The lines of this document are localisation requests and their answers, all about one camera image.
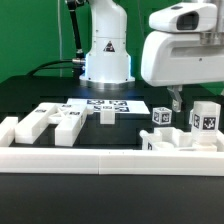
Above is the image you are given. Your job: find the white chair seat part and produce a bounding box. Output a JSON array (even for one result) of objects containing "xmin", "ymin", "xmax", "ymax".
[{"xmin": 140, "ymin": 127, "xmax": 224, "ymax": 152}]

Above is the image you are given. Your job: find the white chair back frame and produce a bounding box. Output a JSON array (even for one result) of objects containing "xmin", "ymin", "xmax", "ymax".
[{"xmin": 15, "ymin": 103, "xmax": 94, "ymax": 147}]

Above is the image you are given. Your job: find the grey hanging cable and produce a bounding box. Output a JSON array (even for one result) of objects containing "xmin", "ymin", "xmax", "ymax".
[{"xmin": 57, "ymin": 0, "xmax": 64, "ymax": 78}]

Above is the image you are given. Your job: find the white tagged cube left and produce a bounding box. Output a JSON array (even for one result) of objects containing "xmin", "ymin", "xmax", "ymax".
[{"xmin": 152, "ymin": 107, "xmax": 172, "ymax": 125}]

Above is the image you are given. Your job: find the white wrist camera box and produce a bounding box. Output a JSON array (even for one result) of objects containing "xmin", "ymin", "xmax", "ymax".
[{"xmin": 149, "ymin": 2, "xmax": 218, "ymax": 33}]

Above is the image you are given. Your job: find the white tag sheet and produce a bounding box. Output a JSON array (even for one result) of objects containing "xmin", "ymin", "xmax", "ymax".
[{"xmin": 67, "ymin": 98, "xmax": 149, "ymax": 114}]

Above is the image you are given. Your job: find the white U-shaped fence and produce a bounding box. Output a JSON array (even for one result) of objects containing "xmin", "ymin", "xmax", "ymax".
[{"xmin": 0, "ymin": 117, "xmax": 224, "ymax": 176}]

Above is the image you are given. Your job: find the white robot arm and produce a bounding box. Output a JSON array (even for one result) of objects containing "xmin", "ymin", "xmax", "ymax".
[{"xmin": 65, "ymin": 0, "xmax": 224, "ymax": 112}]

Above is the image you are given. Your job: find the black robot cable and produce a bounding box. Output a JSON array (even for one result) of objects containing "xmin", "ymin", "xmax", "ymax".
[{"xmin": 27, "ymin": 0, "xmax": 88, "ymax": 78}]

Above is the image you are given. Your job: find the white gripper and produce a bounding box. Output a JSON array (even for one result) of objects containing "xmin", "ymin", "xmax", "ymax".
[{"xmin": 141, "ymin": 31, "xmax": 224, "ymax": 112}]

